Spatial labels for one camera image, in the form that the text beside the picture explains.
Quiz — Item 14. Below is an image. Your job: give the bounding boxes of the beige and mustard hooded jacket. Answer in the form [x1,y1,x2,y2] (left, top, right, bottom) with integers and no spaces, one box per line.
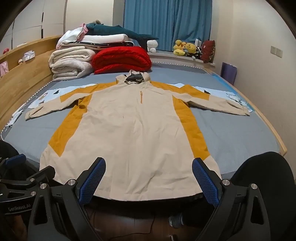
[25,71,249,201]

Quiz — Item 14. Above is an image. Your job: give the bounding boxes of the grey bed sheet with print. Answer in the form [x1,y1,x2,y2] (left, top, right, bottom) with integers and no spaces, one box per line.
[2,63,280,177]

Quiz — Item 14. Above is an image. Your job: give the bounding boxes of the wooden bed headboard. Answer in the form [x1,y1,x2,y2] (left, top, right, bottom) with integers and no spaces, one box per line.
[1,36,60,128]

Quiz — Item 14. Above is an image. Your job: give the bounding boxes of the pink box on headboard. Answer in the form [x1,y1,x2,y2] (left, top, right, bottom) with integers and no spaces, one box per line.
[0,61,9,77]

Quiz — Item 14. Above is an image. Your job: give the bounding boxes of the tissue pack on headboard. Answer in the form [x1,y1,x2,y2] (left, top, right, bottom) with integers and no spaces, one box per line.
[22,50,35,62]

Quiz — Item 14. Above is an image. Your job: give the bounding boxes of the cream folded blanket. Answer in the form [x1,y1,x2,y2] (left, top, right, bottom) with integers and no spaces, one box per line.
[48,46,96,81]

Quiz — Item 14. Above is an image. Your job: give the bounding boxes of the white folded bedding stack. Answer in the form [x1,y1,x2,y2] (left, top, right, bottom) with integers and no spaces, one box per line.
[56,27,130,50]

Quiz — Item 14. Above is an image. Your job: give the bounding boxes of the red folded quilt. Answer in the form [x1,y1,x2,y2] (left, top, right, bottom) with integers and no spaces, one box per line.
[91,46,152,74]

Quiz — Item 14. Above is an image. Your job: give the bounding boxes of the white wardrobe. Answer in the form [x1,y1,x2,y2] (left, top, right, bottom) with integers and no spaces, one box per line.
[1,0,67,54]

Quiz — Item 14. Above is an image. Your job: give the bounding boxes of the purple bag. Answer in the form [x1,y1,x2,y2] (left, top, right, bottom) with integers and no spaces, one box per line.
[220,62,237,85]

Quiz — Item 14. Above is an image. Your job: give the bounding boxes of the teal shark plush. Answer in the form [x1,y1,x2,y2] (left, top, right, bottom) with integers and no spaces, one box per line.
[86,22,158,50]

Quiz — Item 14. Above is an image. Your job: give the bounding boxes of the dark red cushion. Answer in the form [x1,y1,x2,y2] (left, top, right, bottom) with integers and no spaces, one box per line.
[200,40,215,63]

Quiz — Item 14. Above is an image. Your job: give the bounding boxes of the yellow plush toys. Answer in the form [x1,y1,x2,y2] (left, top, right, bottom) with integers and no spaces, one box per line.
[173,40,201,59]

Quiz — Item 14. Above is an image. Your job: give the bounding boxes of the white plush toy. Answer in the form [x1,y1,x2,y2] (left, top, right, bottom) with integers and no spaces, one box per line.
[147,40,158,53]

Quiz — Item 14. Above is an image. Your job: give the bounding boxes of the blue curtain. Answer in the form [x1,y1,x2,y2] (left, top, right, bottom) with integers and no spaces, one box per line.
[123,0,213,51]

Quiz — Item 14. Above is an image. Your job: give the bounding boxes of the wooden bed frame edge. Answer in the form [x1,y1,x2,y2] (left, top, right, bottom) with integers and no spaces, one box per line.
[204,67,287,157]

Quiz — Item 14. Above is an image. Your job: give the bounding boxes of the wall switch panel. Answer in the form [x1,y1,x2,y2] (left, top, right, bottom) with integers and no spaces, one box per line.
[270,46,283,58]

